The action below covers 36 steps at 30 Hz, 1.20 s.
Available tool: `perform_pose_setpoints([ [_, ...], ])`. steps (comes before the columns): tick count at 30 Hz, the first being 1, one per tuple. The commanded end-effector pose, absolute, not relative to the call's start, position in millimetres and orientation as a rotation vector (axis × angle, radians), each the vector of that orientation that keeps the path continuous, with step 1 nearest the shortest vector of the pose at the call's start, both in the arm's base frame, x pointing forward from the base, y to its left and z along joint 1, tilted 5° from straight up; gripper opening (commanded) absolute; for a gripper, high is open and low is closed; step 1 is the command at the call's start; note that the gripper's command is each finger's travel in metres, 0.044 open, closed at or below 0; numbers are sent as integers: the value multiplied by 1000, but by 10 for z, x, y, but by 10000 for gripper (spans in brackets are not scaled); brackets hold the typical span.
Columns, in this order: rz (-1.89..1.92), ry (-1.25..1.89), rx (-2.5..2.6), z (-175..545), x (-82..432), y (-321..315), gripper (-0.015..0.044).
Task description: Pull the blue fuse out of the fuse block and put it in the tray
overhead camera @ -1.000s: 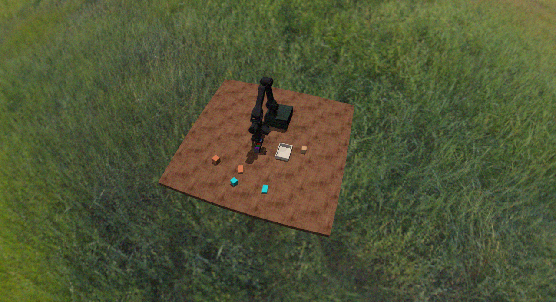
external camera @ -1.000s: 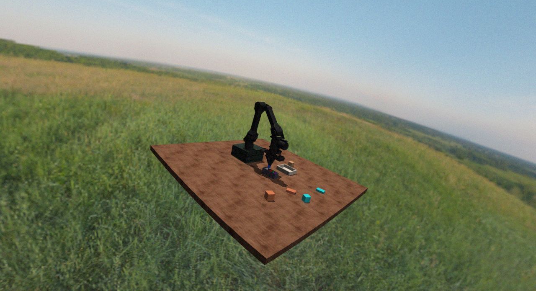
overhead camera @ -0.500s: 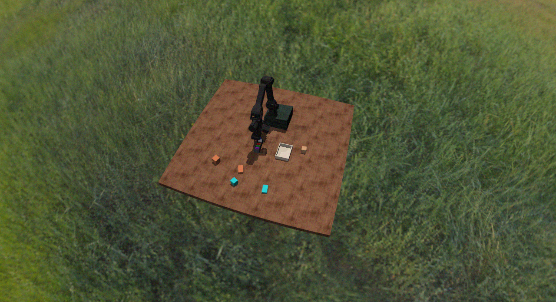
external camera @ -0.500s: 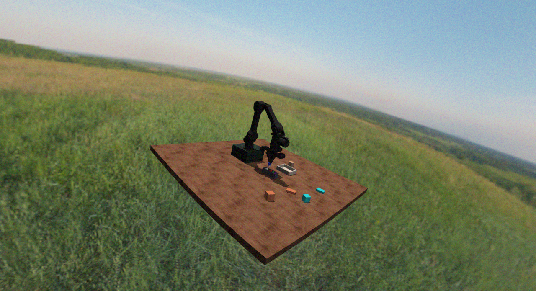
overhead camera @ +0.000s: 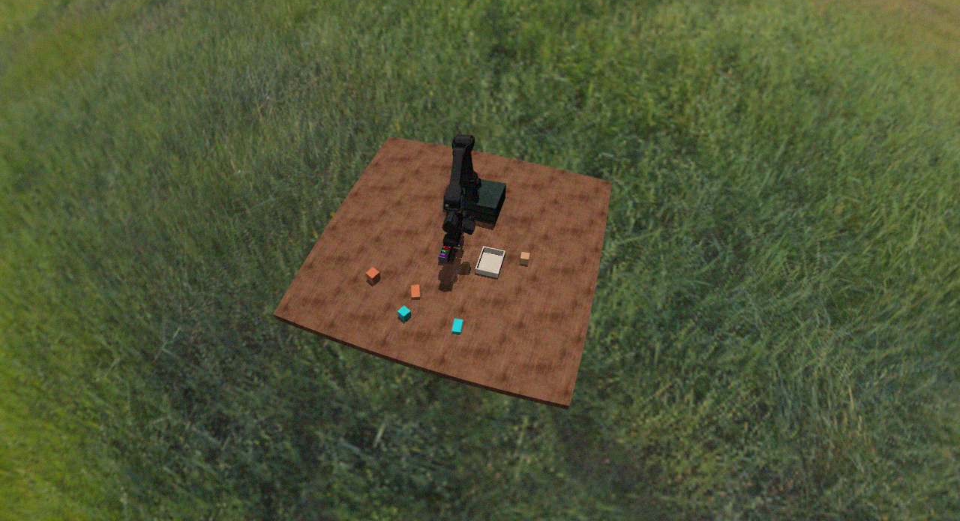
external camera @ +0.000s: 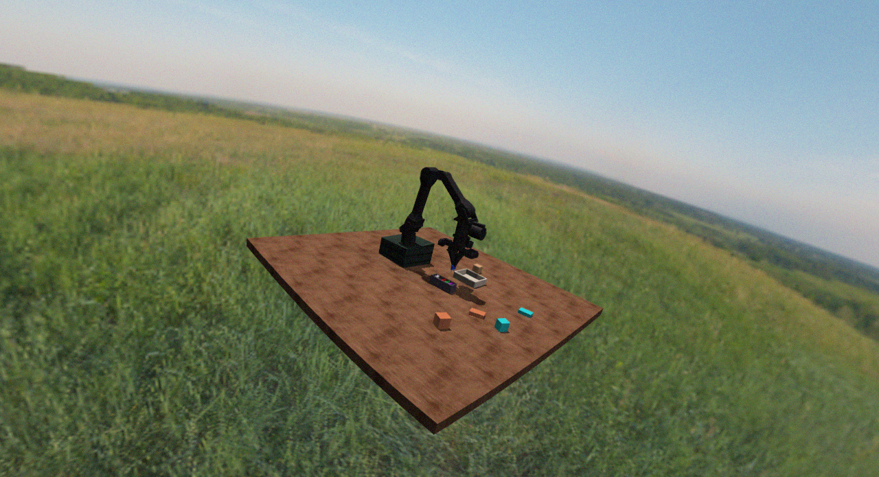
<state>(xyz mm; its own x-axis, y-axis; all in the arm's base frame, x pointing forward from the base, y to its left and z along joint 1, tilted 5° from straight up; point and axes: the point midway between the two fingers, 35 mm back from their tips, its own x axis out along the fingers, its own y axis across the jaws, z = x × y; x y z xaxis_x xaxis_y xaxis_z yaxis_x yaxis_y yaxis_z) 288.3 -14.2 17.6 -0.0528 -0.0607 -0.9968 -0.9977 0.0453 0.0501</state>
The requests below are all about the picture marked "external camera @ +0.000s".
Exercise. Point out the teal cube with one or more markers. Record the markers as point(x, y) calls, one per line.
point(502, 324)

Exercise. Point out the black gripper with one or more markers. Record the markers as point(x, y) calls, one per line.
point(458, 244)

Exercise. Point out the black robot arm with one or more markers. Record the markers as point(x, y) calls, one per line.
point(463, 207)

